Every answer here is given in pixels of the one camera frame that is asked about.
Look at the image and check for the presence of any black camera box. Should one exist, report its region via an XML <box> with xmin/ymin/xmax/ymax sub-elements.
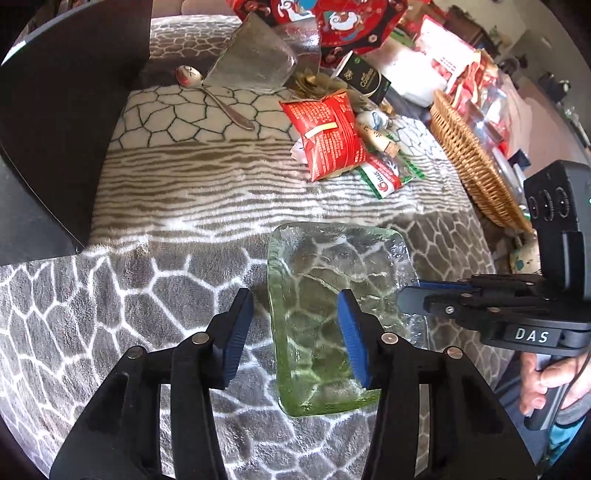
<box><xmin>524</xmin><ymin>160</ymin><xmax>590</xmax><ymax>302</ymax></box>

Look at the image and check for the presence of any red snack packet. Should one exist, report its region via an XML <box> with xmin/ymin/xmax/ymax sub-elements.
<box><xmin>280</xmin><ymin>90</ymin><xmax>370</xmax><ymax>182</ymax></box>

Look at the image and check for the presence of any person's right hand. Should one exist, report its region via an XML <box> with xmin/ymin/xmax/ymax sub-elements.
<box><xmin>520</xmin><ymin>353</ymin><xmax>590</xmax><ymax>415</ymax></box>

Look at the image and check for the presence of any patterned grey white blanket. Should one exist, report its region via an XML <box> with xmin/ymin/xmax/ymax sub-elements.
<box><xmin>1</xmin><ymin>84</ymin><xmax>494</xmax><ymax>479</ymax></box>

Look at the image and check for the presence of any metal spoon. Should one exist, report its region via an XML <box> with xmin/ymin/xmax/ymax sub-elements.
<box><xmin>174</xmin><ymin>65</ymin><xmax>254</xmax><ymax>131</ymax></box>

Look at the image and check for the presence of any dark green tea box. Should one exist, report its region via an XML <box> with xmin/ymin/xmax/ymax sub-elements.
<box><xmin>332</xmin><ymin>52</ymin><xmax>391</xmax><ymax>105</ymax></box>

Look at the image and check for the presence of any black laptop lid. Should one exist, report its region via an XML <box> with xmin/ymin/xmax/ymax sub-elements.
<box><xmin>1</xmin><ymin>1</ymin><xmax>152</xmax><ymax>265</ymax></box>

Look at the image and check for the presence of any woven wicker basket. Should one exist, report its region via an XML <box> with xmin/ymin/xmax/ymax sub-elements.
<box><xmin>430</xmin><ymin>90</ymin><xmax>534</xmax><ymax>233</ymax></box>

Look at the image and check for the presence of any black cable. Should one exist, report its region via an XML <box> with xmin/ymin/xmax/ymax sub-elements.
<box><xmin>556</xmin><ymin>350</ymin><xmax>591</xmax><ymax>430</ymax></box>

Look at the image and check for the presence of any green white snack packet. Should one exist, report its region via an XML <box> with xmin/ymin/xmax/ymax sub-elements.
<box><xmin>356</xmin><ymin>153</ymin><xmax>426</xmax><ymax>200</ymax></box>

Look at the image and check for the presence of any green glass rectangular plate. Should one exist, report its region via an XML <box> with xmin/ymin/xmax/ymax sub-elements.
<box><xmin>267</xmin><ymin>222</ymin><xmax>429</xmax><ymax>417</ymax></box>

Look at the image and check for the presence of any red octagonal gift box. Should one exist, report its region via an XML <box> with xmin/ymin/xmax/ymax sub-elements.
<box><xmin>228</xmin><ymin>0</ymin><xmax>409</xmax><ymax>67</ymax></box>

